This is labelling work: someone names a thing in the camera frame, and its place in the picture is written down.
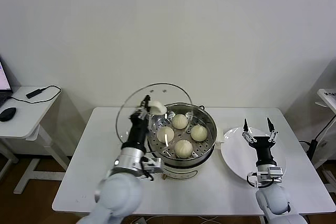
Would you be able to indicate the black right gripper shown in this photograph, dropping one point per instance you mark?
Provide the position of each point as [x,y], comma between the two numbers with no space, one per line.
[263,148]

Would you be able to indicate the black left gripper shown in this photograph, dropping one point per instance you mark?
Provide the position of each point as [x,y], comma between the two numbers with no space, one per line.
[137,132]

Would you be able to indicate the white steamed baozi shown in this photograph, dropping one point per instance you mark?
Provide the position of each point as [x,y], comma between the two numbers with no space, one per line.
[199,133]
[180,121]
[184,149]
[164,132]

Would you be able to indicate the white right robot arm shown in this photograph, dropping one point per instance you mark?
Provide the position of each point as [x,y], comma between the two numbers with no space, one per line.
[273,200]

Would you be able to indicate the perforated stainless steel steamer basket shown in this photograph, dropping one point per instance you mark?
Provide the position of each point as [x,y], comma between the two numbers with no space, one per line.
[199,151]

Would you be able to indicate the white oval plate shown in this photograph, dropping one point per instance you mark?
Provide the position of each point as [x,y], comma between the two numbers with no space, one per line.
[233,155]

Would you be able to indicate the white electric cooker pot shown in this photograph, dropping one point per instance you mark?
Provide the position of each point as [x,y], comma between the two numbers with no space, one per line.
[183,172]

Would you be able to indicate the white stand with label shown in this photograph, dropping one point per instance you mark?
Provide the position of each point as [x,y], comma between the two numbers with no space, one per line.
[326,95]

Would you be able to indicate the black adapter box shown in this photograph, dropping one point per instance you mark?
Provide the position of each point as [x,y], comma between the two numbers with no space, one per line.
[34,93]

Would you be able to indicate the white side table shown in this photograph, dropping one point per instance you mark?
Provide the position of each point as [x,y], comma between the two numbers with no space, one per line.
[23,121]

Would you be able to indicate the black computer mouse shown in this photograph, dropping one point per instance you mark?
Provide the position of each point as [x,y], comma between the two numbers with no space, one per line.
[7,113]

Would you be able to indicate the black laptop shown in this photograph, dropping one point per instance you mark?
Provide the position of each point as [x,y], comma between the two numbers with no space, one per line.
[4,77]

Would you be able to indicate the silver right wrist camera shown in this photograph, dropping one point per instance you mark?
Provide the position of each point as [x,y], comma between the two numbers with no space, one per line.
[275,171]

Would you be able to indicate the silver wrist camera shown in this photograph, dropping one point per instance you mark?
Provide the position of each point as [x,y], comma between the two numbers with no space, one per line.
[153,165]
[275,171]

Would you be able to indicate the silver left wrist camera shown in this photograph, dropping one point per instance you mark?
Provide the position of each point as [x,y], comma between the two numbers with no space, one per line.
[153,165]

